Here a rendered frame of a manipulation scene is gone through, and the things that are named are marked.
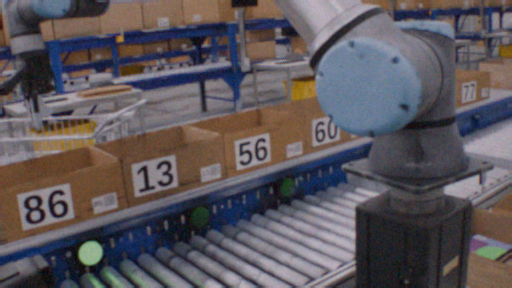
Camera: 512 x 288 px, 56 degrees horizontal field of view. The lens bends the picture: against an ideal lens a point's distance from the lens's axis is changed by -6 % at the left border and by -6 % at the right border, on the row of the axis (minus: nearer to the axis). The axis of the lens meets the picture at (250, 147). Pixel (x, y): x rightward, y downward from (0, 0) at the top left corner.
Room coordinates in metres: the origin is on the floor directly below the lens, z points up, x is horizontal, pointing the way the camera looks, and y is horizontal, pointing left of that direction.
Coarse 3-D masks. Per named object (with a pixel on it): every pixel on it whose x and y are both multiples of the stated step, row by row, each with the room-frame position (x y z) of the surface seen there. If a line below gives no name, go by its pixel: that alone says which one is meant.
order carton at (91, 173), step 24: (0, 168) 1.56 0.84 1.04; (24, 168) 1.61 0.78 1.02; (48, 168) 1.66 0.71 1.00; (72, 168) 1.71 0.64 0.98; (96, 168) 1.47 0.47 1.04; (120, 168) 1.52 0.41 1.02; (0, 192) 1.30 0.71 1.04; (24, 192) 1.33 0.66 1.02; (72, 192) 1.42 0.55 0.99; (96, 192) 1.46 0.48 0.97; (120, 192) 1.51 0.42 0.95; (96, 216) 1.46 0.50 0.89
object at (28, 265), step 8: (40, 256) 0.78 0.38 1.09; (8, 264) 0.75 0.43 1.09; (16, 264) 0.75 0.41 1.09; (24, 264) 0.74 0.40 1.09; (32, 264) 0.74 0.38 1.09; (40, 264) 0.75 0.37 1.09; (48, 264) 0.75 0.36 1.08; (0, 272) 0.72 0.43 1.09; (8, 272) 0.72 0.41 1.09; (16, 272) 0.72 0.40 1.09; (24, 272) 0.72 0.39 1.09; (32, 272) 0.73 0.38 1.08; (40, 272) 0.73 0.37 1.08; (48, 272) 0.74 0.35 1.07; (0, 280) 0.70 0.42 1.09; (8, 280) 0.70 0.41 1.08; (16, 280) 0.71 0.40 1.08; (24, 280) 0.71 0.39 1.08; (32, 280) 0.72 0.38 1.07; (40, 280) 0.73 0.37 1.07; (48, 280) 0.74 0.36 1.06
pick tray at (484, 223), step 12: (480, 216) 1.37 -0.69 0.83; (492, 216) 1.34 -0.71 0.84; (504, 216) 1.31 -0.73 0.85; (480, 228) 1.37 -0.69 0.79; (492, 228) 1.34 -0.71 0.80; (504, 228) 1.31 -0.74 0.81; (504, 240) 1.30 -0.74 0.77; (468, 264) 1.11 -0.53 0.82; (480, 264) 1.08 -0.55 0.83; (492, 264) 1.06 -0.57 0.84; (504, 264) 1.03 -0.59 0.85; (468, 276) 1.11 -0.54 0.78; (480, 276) 1.08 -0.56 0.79; (492, 276) 1.06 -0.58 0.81; (504, 276) 1.03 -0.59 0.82
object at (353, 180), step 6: (348, 174) 2.01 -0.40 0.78; (348, 180) 2.01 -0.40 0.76; (354, 180) 1.98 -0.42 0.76; (360, 180) 1.96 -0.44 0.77; (366, 180) 1.93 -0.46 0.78; (360, 186) 1.96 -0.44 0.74; (366, 186) 1.93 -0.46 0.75; (372, 186) 1.91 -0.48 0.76; (378, 186) 1.88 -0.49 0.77; (384, 186) 1.86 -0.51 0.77; (378, 192) 1.88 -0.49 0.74
